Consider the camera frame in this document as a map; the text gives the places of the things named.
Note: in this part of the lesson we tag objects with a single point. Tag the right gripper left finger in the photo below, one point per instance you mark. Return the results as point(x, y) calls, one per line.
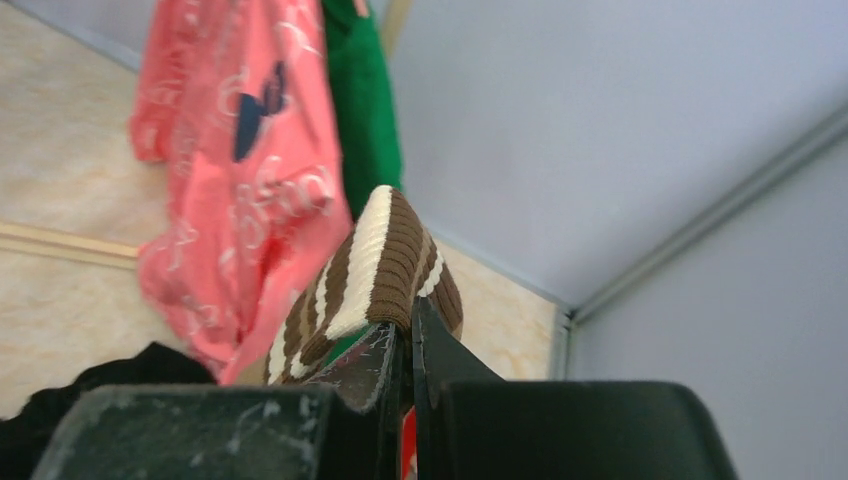
point(343, 423)

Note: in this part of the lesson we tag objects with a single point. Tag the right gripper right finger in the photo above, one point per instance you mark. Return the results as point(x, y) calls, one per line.
point(473, 424)

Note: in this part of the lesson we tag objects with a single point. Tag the brown striped sock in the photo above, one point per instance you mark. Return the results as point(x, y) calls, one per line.
point(386, 263)

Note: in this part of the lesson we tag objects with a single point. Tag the green garment on hanger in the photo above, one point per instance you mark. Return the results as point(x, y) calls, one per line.
point(363, 101)

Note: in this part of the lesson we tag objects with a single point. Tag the black cloth pile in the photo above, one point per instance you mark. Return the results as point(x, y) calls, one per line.
point(25, 436)

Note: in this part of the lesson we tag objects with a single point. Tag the pink printed shirt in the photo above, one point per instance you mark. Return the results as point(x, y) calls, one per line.
point(233, 98)

